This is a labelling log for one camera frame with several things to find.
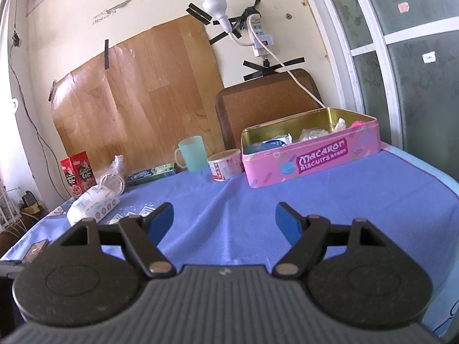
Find cotton swab bag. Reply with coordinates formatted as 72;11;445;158
299;128;331;142

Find blue face mask pack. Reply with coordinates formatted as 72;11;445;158
244;134;293;155

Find bagged white badge reel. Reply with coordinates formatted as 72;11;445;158
333;118;347;133

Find pink fluffy scrunchie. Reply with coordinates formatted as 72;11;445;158
350;120;365;128

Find smartphone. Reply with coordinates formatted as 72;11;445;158
22;239;49;263

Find white tissue pack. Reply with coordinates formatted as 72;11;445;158
67;185;120;226

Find blue patterned tablecloth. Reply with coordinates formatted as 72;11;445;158
1;151;458;343

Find bagged plastic lids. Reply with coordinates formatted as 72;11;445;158
98;155;126;196

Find red snack box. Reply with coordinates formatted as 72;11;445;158
60;151;96;199

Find toothpaste box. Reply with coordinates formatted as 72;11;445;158
127;163;177;186

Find pink macaron biscuit tin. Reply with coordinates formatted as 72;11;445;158
240;107;381;189

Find teal plastic mug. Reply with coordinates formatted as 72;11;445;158
174;136;208;172

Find white red paper cup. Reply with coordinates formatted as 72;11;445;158
208;148;244;182

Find wood pattern board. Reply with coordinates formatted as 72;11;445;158
51;16;224;173

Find brown woven tray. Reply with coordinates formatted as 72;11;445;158
215;69;320;150

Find white framed glass door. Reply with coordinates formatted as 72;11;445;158
308;0;458;178

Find white power strip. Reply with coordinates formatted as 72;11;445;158
246;13;274;58

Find white light bulb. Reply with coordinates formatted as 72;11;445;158
201;0;233;34

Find white power cable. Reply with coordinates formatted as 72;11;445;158
246;15;328;109

